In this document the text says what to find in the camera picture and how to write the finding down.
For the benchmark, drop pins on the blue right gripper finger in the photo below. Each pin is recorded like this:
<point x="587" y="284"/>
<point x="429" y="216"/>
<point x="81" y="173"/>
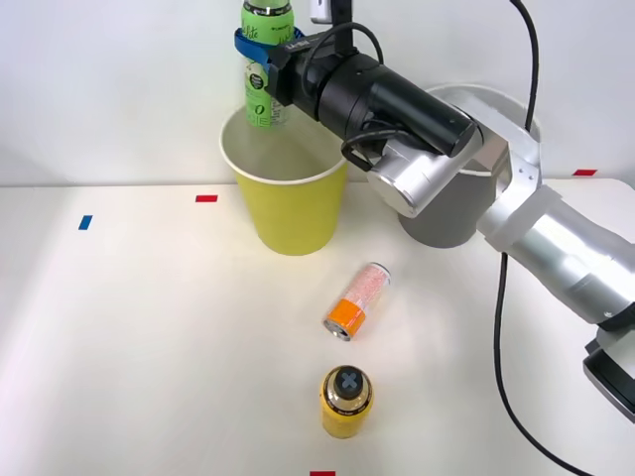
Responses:
<point x="254" y="51"/>
<point x="298" y="34"/>

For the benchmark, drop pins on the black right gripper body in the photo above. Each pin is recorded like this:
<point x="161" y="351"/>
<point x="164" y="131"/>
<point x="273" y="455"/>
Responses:
<point x="300" y="74"/>

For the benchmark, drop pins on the green label plastic bottle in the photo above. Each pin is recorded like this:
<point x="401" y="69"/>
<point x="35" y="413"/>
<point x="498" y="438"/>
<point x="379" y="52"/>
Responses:
<point x="268" y="22"/>

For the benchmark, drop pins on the silver and black right arm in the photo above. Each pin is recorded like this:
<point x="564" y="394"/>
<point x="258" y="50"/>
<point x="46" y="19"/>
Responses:
<point x="421" y="109"/>

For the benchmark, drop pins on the yellow-green plastic bin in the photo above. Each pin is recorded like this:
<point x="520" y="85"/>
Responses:
<point x="292" y="213"/>

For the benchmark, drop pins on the grey plastic bin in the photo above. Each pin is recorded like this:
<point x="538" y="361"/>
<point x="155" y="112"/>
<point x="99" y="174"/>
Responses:
<point x="441" y="218"/>

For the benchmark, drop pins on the white can with orange band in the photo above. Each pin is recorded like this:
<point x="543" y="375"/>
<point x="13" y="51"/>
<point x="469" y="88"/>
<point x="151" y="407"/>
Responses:
<point x="357" y="302"/>

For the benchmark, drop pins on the yellow bottle with black cap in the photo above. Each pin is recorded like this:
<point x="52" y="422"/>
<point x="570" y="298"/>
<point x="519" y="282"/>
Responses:
<point x="344" y="416"/>

